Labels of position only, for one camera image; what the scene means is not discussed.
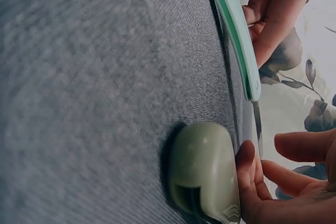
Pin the person's right hand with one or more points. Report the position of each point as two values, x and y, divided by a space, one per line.
294 205

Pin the person's left hand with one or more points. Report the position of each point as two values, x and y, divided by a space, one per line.
278 1

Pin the person's right thumb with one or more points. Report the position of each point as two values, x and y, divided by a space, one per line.
304 146

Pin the person's left fingers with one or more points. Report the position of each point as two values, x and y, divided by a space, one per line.
270 37

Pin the pale green rounded plastic object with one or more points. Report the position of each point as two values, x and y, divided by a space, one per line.
202 161

